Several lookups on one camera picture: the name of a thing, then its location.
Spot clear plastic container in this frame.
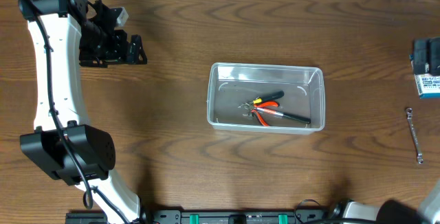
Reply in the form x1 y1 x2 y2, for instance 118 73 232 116
207 63 326 135

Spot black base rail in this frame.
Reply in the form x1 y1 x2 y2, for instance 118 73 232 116
65 208 331 224

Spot silver wrench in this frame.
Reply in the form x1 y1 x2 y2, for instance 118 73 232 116
405 107 424 164

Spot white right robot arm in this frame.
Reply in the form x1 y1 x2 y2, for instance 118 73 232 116
327 37 439 224

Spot blue white box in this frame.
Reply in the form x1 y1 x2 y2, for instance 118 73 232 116
413 63 439 99

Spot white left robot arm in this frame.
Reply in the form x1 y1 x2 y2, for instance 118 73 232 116
19 0 153 223

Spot red handled pliers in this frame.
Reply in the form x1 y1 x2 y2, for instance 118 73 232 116
239 100 279 126

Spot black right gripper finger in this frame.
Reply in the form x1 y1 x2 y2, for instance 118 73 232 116
412 38 428 75
429 37 440 76

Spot small claw hammer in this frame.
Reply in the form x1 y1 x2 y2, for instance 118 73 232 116
249 107 311 126

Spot black yellow screwdriver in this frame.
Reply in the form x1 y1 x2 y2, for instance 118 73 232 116
241 91 285 107

